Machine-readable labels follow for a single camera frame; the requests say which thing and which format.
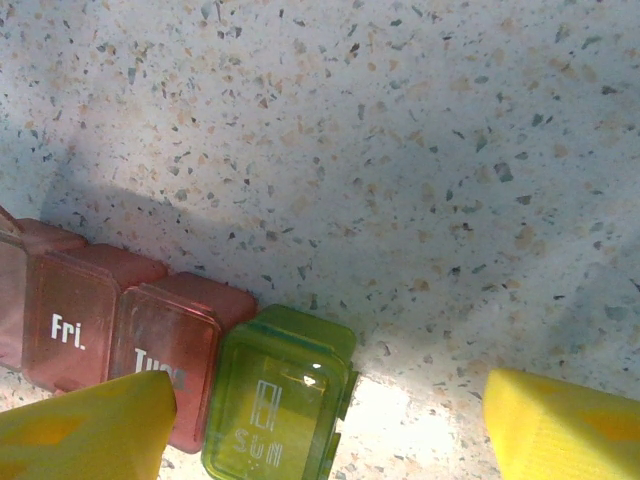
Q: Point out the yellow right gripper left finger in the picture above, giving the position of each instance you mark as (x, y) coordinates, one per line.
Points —
(75, 440)

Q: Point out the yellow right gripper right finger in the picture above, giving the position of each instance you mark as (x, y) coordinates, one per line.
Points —
(565, 435)

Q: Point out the red pill box Fri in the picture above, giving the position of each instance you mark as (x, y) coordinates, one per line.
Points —
(70, 320)

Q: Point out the red pill box Tues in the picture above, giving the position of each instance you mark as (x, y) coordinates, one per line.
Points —
(165, 330)

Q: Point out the red pill box unmarked lid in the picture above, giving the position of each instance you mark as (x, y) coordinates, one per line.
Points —
(15, 300)

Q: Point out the green pill box SUN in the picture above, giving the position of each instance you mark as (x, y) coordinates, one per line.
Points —
(280, 390)

